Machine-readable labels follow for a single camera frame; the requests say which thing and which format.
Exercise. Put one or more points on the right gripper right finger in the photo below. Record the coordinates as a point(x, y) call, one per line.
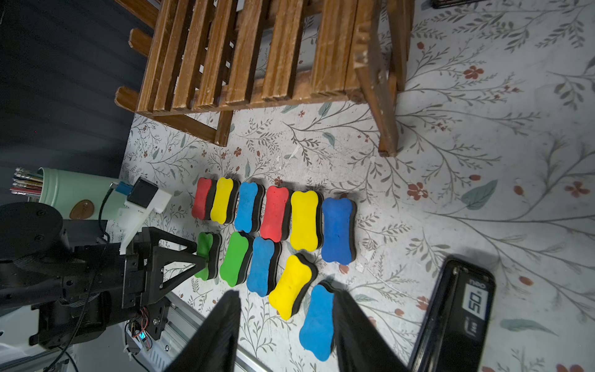
point(359, 346)

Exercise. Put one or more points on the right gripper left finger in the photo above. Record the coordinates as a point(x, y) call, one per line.
point(214, 345)

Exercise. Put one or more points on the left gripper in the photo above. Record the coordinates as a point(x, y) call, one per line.
point(132, 284)

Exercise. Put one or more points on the green eraser top row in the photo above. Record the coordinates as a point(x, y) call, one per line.
point(208, 247)
point(238, 257)

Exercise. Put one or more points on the yellow eraser top row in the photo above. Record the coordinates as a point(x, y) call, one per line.
point(298, 275)

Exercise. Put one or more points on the yellow eraser row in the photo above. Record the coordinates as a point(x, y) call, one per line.
point(305, 221)
point(298, 275)
point(224, 204)

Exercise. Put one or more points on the light blue eraser top row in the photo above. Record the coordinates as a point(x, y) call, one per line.
point(262, 276)

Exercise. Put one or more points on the light blue eraser row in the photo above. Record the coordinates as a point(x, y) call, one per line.
point(262, 276)
point(249, 207)

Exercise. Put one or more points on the red eraser bottom row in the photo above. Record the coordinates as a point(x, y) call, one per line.
point(276, 214)
point(204, 198)

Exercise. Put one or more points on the yellow eraser bottom row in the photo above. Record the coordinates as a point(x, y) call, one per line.
point(305, 221)
point(224, 204)

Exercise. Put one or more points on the light blue eraser bottom row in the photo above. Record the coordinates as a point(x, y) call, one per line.
point(249, 207)

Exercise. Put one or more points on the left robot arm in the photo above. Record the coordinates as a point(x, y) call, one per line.
point(79, 291)

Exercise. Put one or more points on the wooden two-tier shelf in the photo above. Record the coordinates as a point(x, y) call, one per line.
point(207, 60)

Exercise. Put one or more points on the black stapler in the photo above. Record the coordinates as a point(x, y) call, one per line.
point(456, 323)

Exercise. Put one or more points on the green pencil cup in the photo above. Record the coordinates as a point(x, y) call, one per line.
point(76, 196)

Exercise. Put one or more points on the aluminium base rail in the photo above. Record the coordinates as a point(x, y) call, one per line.
point(172, 336)

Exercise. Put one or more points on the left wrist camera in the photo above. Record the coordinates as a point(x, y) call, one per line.
point(143, 198)

